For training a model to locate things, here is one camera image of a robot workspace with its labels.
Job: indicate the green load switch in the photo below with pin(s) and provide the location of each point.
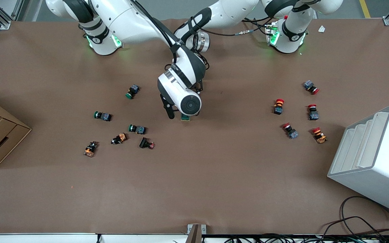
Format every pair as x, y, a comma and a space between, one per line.
185, 117

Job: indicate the white slotted rack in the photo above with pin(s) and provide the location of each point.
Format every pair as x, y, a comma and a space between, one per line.
373, 162

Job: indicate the grey metal bracket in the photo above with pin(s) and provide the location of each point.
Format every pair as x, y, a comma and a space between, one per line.
196, 233

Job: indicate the red button orange block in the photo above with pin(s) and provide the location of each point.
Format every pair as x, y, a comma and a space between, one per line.
319, 135

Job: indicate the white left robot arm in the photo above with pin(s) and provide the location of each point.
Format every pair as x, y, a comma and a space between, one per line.
289, 37

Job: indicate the black square push button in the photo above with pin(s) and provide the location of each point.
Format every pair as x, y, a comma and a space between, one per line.
146, 143

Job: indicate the red button striped collar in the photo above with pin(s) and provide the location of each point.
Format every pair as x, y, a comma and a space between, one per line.
278, 106

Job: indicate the white table edge rail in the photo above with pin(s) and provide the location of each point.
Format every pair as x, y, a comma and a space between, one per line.
79, 238

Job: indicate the red button blue block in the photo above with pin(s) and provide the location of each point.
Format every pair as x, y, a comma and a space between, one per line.
290, 131
311, 86
313, 112

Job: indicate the white paper scrap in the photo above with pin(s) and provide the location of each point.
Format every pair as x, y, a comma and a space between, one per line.
321, 29

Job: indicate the green push button blue block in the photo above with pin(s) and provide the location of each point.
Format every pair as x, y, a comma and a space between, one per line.
103, 116
132, 91
137, 129

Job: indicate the black selector switch orange block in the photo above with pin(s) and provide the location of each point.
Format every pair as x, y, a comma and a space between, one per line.
90, 149
119, 138

